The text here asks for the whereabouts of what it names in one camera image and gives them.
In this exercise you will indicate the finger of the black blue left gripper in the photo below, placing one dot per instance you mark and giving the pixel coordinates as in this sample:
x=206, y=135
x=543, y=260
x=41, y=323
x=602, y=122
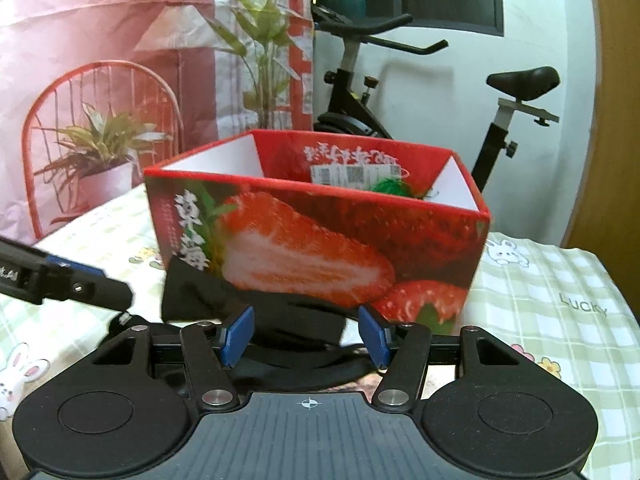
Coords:
x=95, y=284

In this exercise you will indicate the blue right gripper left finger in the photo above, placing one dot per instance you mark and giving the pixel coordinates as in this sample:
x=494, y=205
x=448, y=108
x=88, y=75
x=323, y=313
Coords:
x=235, y=334

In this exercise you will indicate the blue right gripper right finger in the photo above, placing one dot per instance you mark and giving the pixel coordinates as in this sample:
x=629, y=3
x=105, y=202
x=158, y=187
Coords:
x=376, y=335

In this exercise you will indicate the green tinsel pom-pom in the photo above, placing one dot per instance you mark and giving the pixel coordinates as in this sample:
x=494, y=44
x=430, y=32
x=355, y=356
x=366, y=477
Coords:
x=396, y=187

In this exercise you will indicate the black strap belt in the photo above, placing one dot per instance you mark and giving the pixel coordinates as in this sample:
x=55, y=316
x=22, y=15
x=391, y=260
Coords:
x=275, y=360

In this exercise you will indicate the red strawberry cardboard box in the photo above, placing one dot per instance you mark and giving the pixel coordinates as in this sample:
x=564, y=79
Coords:
x=290, y=213

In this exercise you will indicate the checked bunny tablecloth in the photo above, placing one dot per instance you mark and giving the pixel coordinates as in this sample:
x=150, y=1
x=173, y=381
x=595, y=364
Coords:
x=559, y=307

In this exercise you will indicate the pink printed backdrop sheet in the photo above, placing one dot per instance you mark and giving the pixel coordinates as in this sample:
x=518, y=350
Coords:
x=94, y=91

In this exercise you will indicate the wooden door frame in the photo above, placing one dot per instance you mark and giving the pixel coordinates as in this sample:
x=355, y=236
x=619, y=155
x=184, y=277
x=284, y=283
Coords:
x=606, y=217

